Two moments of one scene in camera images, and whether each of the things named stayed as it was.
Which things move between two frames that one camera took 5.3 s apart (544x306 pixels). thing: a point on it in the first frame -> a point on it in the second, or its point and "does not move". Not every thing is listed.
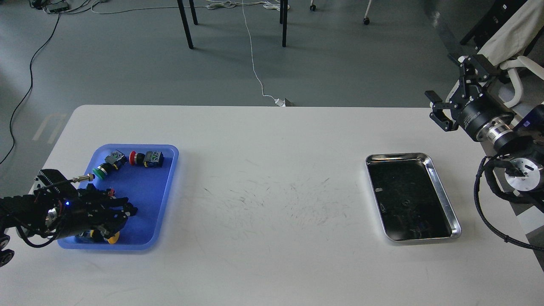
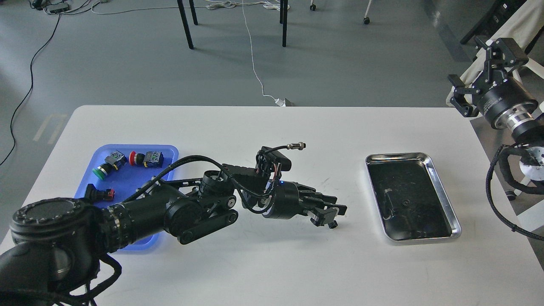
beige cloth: (511, 34) -> (521, 182)
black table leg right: (283, 13) does not move
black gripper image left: (59, 210) -> (287, 203)
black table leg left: (185, 22) does not move
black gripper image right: (471, 107) -> (507, 104)
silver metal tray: (412, 203) does not move
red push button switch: (151, 159) does not move
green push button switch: (112, 162) does not move
